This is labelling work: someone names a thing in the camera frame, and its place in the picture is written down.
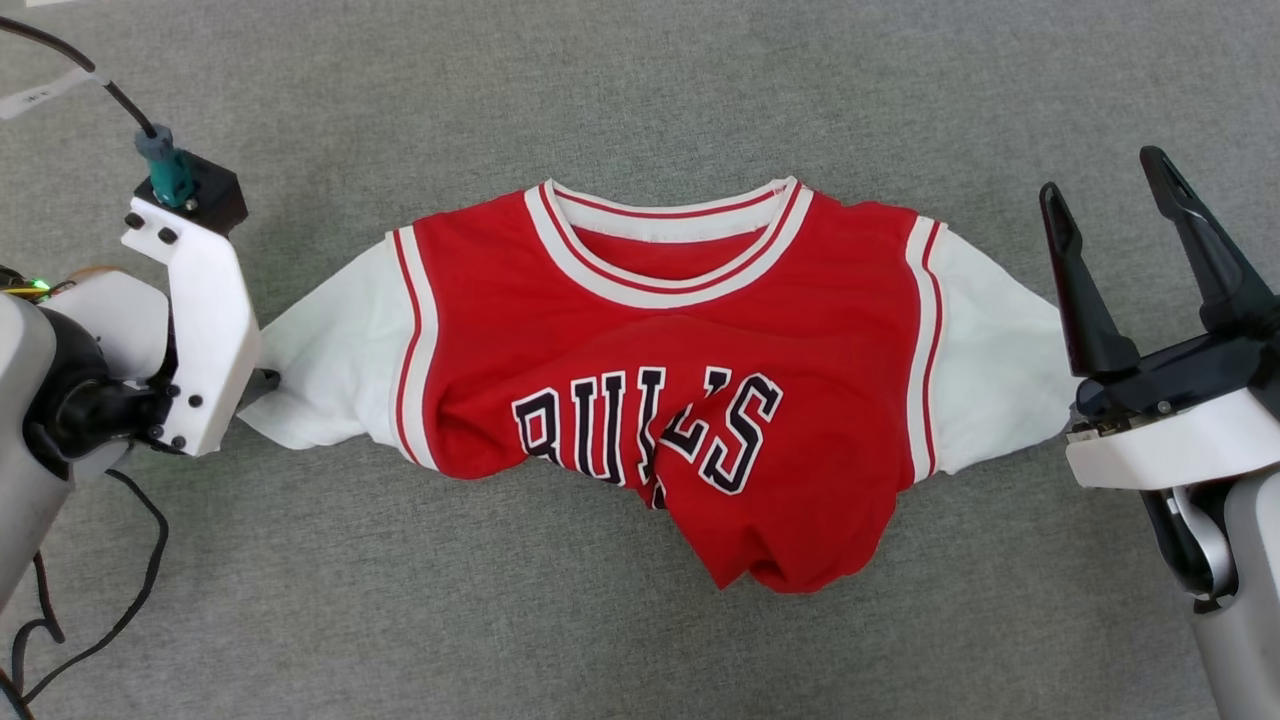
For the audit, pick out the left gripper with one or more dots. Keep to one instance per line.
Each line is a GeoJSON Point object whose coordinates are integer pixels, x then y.
{"type": "Point", "coordinates": [95, 400]}

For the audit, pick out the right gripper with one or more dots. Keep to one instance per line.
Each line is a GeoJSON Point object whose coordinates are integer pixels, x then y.
{"type": "Point", "coordinates": [1190, 375]}

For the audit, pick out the red and white Bulls jersey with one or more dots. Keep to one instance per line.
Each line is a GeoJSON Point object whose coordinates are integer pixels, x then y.
{"type": "Point", "coordinates": [800, 330]}

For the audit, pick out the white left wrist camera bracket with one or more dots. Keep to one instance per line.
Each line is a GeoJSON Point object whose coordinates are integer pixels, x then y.
{"type": "Point", "coordinates": [215, 330]}

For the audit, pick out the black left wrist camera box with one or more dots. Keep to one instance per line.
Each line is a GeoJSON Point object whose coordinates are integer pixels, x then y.
{"type": "Point", "coordinates": [220, 195]}

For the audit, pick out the teal left camera connector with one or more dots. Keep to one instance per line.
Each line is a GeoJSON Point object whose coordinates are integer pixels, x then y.
{"type": "Point", "coordinates": [168, 165]}

